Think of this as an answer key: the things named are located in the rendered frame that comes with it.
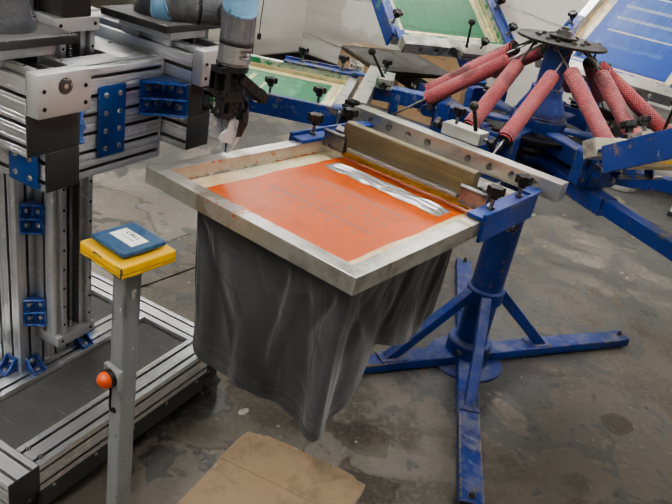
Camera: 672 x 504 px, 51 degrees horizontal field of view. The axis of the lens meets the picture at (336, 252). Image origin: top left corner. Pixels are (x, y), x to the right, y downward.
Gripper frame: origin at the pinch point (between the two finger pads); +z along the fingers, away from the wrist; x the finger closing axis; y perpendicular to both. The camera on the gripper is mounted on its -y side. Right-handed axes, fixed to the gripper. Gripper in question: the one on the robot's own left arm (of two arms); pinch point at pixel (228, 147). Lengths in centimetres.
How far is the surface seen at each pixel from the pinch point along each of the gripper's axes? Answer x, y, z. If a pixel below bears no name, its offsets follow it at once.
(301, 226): 32.1, 8.7, 5.5
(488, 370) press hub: 38, -125, 98
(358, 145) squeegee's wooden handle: 12.7, -35.9, -0.4
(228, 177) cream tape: 4.7, 3.7, 5.5
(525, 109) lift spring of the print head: 34, -89, -13
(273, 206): 21.8, 6.3, 5.5
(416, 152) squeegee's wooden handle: 30.4, -35.9, -4.6
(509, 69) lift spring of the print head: 21, -100, -21
